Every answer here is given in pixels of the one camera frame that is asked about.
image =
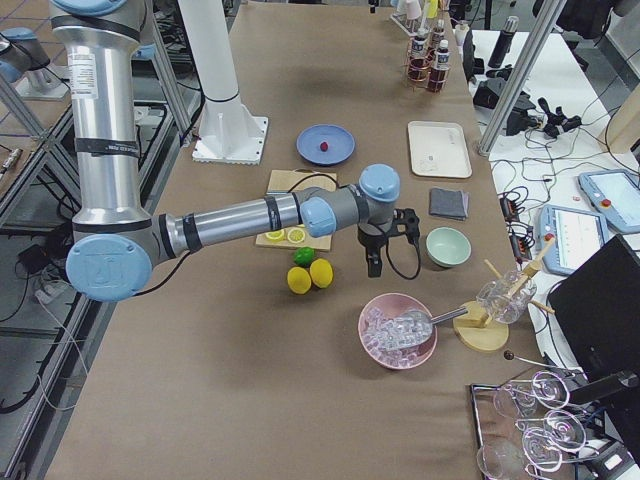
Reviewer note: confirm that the black thermos bottle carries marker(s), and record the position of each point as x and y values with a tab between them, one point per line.
503	43

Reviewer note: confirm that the wine glass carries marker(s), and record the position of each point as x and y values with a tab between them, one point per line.
563	428
529	456
524	398

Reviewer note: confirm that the aluminium frame post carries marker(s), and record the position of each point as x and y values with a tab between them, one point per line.
548	14

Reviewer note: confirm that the mint green bowl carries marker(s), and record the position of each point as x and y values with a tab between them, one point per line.
448	247

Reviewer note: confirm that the pink ice bowl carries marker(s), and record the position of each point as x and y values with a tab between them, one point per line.
389	333

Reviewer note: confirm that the green lime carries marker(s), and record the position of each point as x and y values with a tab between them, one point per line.
304	256

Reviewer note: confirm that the cream rabbit tray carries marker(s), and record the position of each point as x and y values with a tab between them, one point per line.
438	150

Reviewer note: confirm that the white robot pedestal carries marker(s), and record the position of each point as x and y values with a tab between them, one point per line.
227	132

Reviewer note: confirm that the clear glass on stand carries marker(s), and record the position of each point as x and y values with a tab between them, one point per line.
506	299

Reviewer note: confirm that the teach pendant tablet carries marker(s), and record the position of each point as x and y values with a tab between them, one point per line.
578	235
614	194

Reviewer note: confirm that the wooden cup tree stand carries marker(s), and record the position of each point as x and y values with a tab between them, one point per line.
477	330

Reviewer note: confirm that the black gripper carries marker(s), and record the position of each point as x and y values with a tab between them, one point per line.
371	238

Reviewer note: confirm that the dark drink bottle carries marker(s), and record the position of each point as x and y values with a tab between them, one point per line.
440	67
419	48
438	34

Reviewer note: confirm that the blue plate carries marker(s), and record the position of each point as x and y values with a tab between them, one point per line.
341	144

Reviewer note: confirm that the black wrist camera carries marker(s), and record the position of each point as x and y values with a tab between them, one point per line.
406	223

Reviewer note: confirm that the grey folded cloth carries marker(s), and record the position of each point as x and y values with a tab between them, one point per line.
451	204

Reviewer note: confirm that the yellow lemon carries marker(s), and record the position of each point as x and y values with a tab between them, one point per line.
321	273
298	280

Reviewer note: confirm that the copper wire bottle rack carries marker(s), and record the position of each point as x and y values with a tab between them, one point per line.
419	78

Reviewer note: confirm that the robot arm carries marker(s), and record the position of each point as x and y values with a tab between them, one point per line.
119	234

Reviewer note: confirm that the pink cup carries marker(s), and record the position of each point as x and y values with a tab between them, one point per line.
411	9

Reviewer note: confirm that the bamboo cutting board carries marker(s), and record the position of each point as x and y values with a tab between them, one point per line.
283	181

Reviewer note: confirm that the lemon half slice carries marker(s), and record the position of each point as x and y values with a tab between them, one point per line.
275	236
295	235

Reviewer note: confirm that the metal ice scoop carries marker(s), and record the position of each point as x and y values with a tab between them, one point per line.
425	320

